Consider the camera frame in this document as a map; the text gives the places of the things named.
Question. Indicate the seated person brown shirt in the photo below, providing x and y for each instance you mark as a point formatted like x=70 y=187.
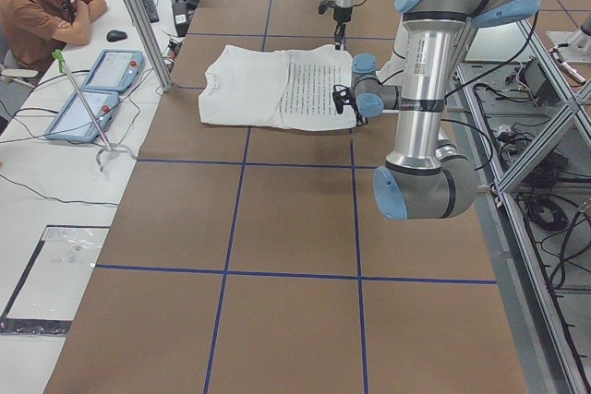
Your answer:
x=36 y=28

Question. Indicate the black keyboard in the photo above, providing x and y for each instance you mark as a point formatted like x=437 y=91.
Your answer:
x=151 y=10

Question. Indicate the clear plastic document sleeve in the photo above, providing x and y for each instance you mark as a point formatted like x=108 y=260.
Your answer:
x=48 y=293

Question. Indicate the grey aluminium frame post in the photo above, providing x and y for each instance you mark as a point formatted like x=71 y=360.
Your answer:
x=143 y=26

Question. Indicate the white long-sleeve printed shirt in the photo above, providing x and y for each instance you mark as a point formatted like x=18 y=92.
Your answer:
x=287 y=89

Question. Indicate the metal rod stand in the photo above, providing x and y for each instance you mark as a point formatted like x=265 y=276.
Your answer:
x=107 y=145

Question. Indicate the black box under frame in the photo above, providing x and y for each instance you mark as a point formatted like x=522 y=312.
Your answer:
x=542 y=91

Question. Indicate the black computer mouse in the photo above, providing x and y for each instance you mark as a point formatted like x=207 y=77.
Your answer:
x=116 y=35

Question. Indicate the blue teach pendant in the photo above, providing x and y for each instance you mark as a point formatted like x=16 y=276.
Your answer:
x=114 y=70
x=73 y=122

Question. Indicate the near blue teach pendant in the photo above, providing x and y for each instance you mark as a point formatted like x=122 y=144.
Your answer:
x=73 y=122

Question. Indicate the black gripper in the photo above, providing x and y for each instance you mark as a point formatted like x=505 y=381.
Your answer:
x=342 y=15
x=360 y=120

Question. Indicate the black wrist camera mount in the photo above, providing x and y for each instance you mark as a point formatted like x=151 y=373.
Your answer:
x=342 y=96
x=324 y=6

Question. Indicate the far blue teach pendant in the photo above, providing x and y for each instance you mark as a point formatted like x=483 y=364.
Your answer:
x=114 y=70

